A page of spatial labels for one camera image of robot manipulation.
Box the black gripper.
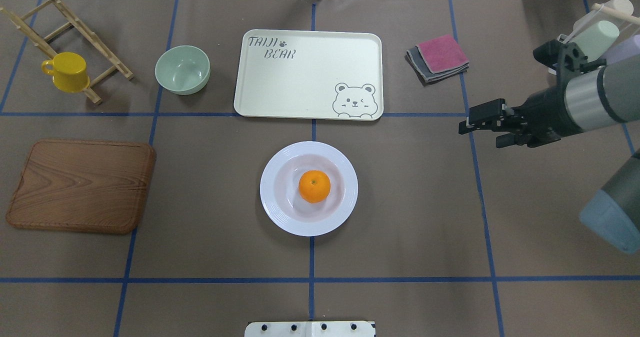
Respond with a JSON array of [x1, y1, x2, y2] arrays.
[[458, 88, 583, 149]]

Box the orange fruit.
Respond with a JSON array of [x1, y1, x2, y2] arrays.
[[298, 170, 332, 204]]

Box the white round plate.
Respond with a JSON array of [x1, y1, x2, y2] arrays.
[[259, 141, 359, 237]]

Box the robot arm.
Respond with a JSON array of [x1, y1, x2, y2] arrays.
[[458, 48, 640, 255]]

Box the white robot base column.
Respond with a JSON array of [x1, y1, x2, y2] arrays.
[[244, 320, 377, 337]]

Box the cream bear tray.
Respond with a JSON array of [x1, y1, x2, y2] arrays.
[[233, 29, 384, 121]]

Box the pink cloth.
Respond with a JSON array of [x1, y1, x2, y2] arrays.
[[416, 34, 469, 74]]

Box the grey cloth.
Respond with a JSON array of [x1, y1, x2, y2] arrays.
[[406, 46, 469, 85]]

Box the green cup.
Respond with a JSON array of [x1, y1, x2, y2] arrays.
[[573, 20, 620, 62]]

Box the white cup rack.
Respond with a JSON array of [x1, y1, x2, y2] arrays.
[[555, 3, 640, 44]]

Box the purple cup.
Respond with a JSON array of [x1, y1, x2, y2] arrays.
[[601, 34, 640, 65]]

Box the beige cup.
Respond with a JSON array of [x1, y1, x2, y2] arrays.
[[573, 0, 634, 34]]

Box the green bowl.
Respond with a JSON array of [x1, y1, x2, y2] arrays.
[[154, 45, 211, 96]]

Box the wooden cutting board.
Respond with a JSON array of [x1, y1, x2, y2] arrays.
[[6, 139, 156, 235]]

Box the yellow mug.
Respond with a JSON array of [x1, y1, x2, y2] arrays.
[[41, 52, 90, 93]]

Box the wooden drying rack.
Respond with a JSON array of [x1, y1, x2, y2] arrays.
[[1, 0, 134, 105]]

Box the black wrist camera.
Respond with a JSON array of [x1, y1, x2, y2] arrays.
[[532, 40, 607, 86]]

